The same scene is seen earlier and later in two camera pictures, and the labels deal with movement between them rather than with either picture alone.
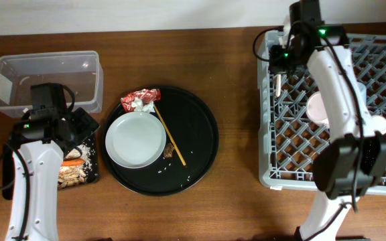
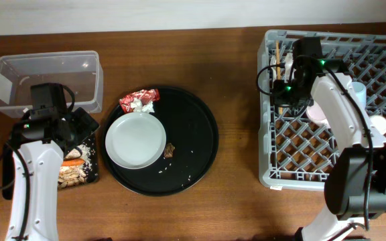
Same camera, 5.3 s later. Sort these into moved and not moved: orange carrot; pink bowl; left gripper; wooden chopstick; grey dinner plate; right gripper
Moved: right gripper; wooden chopstick
Not moved: left gripper; grey dinner plate; pink bowl; orange carrot
